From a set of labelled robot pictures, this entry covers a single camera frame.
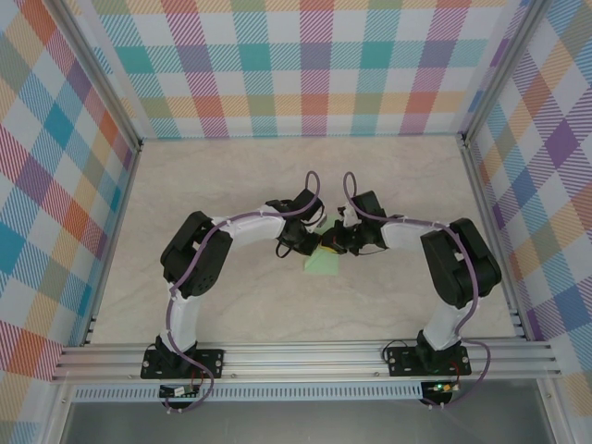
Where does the small circuit board green light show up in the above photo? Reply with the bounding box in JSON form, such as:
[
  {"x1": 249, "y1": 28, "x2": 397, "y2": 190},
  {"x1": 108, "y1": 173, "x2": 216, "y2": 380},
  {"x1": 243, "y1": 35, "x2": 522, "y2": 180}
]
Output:
[{"x1": 423, "y1": 379, "x2": 459, "y2": 395}]

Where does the grey metal panel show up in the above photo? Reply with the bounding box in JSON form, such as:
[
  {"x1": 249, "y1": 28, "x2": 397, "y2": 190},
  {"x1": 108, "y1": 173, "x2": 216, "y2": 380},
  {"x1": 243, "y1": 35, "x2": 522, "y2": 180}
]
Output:
[{"x1": 59, "y1": 400, "x2": 554, "y2": 444}]

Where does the small circuit board black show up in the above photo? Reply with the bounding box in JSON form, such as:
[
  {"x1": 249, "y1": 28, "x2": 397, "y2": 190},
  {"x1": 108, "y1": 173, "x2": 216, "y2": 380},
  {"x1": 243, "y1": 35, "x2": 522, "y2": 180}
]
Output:
[{"x1": 158, "y1": 382, "x2": 201, "y2": 400}]

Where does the thin black right gripper wire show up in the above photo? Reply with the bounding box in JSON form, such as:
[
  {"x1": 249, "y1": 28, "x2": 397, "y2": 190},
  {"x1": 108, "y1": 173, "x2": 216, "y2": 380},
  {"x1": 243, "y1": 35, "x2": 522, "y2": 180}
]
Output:
[{"x1": 353, "y1": 242, "x2": 388, "y2": 258}]

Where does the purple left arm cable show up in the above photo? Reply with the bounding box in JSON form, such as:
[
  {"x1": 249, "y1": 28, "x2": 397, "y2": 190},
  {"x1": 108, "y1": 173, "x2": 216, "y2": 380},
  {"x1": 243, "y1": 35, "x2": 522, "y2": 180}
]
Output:
[{"x1": 165, "y1": 170, "x2": 325, "y2": 414}]

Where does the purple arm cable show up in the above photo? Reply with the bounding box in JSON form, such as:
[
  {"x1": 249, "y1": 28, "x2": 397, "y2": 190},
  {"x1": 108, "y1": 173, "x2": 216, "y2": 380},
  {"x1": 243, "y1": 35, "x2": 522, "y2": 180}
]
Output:
[
  {"x1": 341, "y1": 171, "x2": 492, "y2": 412},
  {"x1": 165, "y1": 170, "x2": 325, "y2": 414}
]

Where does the wide aluminium mounting rail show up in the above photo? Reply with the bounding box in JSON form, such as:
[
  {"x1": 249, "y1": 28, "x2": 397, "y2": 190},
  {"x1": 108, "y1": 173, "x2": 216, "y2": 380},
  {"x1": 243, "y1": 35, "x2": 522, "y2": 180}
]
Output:
[{"x1": 50, "y1": 340, "x2": 563, "y2": 383}]

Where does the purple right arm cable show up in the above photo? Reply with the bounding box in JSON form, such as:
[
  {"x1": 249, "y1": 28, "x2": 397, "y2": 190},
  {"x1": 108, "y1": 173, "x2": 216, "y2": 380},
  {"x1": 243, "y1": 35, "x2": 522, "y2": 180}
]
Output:
[{"x1": 341, "y1": 171, "x2": 492, "y2": 412}]

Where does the thin black base wire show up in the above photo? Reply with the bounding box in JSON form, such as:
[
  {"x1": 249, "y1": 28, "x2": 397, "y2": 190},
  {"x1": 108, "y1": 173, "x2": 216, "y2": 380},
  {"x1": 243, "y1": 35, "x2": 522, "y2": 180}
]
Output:
[{"x1": 382, "y1": 339, "x2": 408, "y2": 366}]

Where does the aluminium side rail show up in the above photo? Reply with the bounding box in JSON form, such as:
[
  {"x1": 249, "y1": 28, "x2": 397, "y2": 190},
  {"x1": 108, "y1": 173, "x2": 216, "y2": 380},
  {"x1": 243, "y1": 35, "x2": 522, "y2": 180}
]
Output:
[
  {"x1": 457, "y1": 133, "x2": 531, "y2": 343},
  {"x1": 78, "y1": 138, "x2": 144, "y2": 347}
]

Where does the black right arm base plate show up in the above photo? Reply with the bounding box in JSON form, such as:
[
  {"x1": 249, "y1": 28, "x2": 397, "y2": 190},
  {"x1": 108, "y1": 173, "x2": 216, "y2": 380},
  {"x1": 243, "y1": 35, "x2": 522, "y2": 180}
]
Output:
[{"x1": 386, "y1": 345, "x2": 473, "y2": 378}]

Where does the slotted grey cable duct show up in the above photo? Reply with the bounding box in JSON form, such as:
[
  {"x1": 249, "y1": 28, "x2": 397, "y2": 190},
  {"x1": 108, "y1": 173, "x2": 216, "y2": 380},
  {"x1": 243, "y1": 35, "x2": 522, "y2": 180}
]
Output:
[{"x1": 72, "y1": 381, "x2": 425, "y2": 402}]

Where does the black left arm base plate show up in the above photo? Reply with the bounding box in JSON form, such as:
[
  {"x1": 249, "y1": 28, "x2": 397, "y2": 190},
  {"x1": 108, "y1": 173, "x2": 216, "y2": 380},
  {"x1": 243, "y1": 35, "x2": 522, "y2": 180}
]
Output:
[{"x1": 140, "y1": 346, "x2": 227, "y2": 381}]

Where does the aluminium frame post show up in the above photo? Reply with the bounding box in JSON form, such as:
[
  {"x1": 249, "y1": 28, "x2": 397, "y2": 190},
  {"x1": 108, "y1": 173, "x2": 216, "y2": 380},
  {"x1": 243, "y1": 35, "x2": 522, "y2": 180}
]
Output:
[
  {"x1": 43, "y1": 0, "x2": 145, "y2": 154},
  {"x1": 460, "y1": 0, "x2": 556, "y2": 149}
]

